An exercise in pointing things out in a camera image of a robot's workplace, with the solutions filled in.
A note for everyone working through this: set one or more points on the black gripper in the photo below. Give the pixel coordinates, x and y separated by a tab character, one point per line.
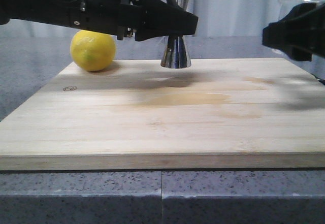
123	17

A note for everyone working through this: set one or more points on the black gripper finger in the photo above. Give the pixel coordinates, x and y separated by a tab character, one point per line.
299	34

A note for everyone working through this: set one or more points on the clear glass beaker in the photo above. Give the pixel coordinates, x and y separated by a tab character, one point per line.
287	5

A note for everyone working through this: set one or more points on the steel cocktail jigger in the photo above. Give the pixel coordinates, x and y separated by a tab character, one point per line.
176	55

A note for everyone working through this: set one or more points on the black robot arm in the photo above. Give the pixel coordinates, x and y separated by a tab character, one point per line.
54	12

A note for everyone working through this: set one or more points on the yellow lemon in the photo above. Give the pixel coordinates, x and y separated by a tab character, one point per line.
92	51

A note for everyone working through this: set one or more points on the wooden cutting board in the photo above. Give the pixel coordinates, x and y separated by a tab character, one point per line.
219	113

